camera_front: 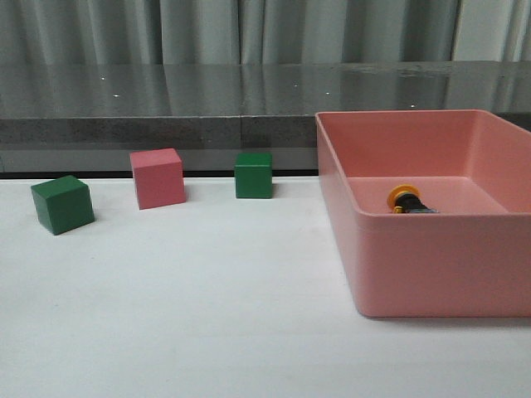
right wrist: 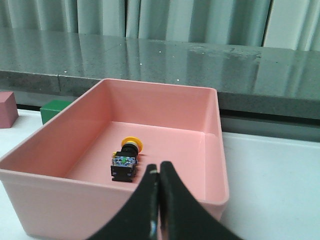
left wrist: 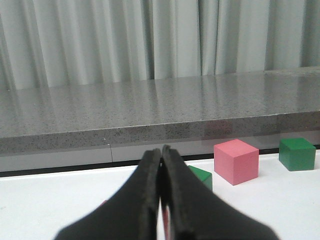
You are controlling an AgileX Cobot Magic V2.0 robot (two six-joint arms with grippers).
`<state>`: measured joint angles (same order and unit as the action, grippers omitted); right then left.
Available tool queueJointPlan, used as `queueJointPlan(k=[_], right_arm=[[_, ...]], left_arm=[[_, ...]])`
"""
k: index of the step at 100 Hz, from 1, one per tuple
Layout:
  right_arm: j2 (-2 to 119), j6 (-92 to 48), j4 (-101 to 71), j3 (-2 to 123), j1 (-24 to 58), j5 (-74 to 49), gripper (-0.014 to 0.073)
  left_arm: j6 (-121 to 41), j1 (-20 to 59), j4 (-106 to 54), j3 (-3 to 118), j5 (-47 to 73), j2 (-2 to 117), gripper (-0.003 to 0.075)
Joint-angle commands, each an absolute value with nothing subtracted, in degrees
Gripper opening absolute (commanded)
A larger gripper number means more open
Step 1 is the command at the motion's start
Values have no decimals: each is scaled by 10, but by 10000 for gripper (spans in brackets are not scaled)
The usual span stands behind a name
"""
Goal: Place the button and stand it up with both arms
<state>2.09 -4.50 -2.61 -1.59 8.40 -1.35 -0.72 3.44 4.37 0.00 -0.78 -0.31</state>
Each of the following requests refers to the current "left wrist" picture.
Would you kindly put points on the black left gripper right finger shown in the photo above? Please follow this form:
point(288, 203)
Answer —
point(196, 213)

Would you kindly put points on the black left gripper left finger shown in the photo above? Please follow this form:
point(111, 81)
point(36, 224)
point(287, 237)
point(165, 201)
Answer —
point(141, 187)

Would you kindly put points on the grey-green curtain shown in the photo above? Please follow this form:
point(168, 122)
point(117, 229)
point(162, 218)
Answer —
point(48, 43)

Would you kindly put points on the green wooden cube right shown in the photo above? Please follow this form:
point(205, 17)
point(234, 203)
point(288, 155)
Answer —
point(297, 154)

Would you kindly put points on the grey granite ledge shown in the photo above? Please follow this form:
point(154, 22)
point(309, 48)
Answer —
point(248, 104)

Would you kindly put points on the green wooden cube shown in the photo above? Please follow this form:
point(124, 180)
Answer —
point(204, 176)
point(297, 154)

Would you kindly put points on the pink wooden cube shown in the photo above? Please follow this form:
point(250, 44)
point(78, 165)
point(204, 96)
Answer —
point(236, 161)

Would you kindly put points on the green wooden cube left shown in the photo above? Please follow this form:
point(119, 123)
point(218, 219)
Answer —
point(204, 176)

